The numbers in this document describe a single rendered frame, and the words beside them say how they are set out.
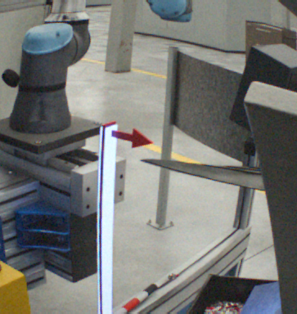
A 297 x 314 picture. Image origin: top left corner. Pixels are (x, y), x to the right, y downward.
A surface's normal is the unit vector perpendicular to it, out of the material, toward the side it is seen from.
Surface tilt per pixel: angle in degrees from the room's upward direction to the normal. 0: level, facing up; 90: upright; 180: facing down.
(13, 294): 90
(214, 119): 90
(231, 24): 90
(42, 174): 90
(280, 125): 130
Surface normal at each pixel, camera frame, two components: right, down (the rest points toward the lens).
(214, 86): -0.85, 0.11
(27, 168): -0.58, 0.22
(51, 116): 0.50, 0.00
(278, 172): -0.44, 0.79
